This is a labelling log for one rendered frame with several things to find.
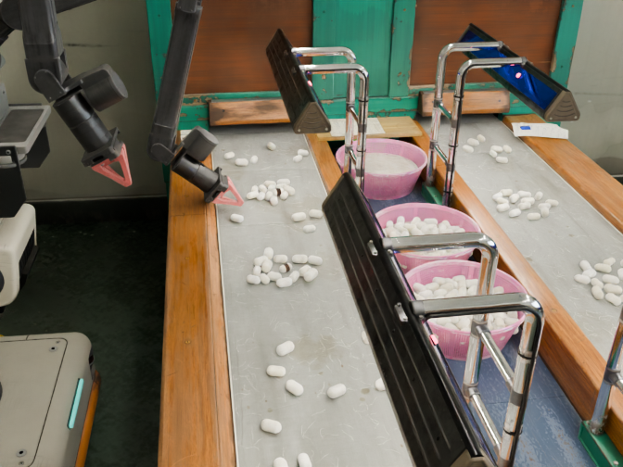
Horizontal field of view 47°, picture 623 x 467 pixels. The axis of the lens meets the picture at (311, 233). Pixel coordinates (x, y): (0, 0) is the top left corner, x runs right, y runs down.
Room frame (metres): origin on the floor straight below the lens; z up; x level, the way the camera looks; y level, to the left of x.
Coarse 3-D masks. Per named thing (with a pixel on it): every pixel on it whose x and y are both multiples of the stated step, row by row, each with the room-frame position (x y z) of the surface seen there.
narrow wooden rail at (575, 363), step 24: (456, 192) 1.71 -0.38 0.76; (480, 216) 1.58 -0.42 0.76; (504, 240) 1.46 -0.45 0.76; (504, 264) 1.36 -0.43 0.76; (528, 264) 1.35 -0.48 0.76; (504, 288) 1.34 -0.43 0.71; (528, 288) 1.26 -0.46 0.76; (552, 312) 1.17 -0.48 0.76; (552, 336) 1.12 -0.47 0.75; (576, 336) 1.10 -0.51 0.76; (552, 360) 1.10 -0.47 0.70; (576, 360) 1.03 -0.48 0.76; (600, 360) 1.02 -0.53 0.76; (576, 384) 1.01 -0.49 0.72; (600, 384) 0.96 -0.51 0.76; (576, 408) 0.99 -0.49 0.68
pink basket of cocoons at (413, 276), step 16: (416, 272) 1.32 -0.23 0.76; (432, 272) 1.34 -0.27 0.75; (448, 272) 1.35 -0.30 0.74; (464, 272) 1.35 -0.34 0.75; (496, 272) 1.32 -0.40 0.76; (512, 288) 1.28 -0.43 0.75; (448, 336) 1.12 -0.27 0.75; (464, 336) 1.11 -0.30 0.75; (496, 336) 1.11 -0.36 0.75; (448, 352) 1.13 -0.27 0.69; (464, 352) 1.12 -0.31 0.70
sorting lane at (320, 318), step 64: (320, 192) 1.76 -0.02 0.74; (256, 256) 1.42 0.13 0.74; (320, 256) 1.42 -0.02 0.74; (256, 320) 1.17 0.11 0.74; (320, 320) 1.17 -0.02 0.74; (256, 384) 0.98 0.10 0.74; (320, 384) 0.98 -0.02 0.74; (256, 448) 0.83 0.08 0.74; (320, 448) 0.83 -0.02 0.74; (384, 448) 0.83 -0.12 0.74
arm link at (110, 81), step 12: (36, 72) 1.22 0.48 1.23; (48, 72) 1.22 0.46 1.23; (84, 72) 1.28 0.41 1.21; (96, 72) 1.25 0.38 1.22; (108, 72) 1.26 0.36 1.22; (36, 84) 1.22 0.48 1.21; (48, 84) 1.22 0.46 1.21; (60, 84) 1.23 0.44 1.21; (72, 84) 1.24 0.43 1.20; (84, 84) 1.25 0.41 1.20; (96, 84) 1.25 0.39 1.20; (108, 84) 1.25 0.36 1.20; (120, 84) 1.27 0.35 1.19; (48, 96) 1.22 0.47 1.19; (60, 96) 1.22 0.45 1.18; (96, 96) 1.24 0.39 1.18; (108, 96) 1.24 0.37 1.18; (120, 96) 1.25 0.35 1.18; (96, 108) 1.24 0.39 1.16
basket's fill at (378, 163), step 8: (368, 160) 1.98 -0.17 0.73; (376, 160) 1.98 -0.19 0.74; (384, 160) 1.98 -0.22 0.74; (392, 160) 1.98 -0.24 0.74; (400, 160) 1.98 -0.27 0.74; (408, 160) 2.01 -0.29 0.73; (352, 168) 1.93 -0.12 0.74; (368, 168) 1.94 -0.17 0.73; (376, 168) 1.92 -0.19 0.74; (384, 168) 1.94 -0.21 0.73; (392, 168) 1.92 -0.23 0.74; (400, 168) 1.93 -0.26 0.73; (408, 168) 1.94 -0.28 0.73; (416, 168) 1.94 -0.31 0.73
